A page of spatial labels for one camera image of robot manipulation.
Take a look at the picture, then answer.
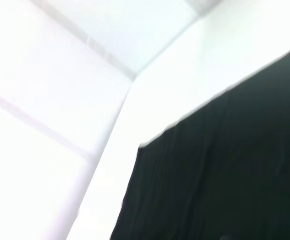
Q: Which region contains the black shirt with FREE print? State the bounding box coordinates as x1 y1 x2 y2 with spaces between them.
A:
109 42 290 240

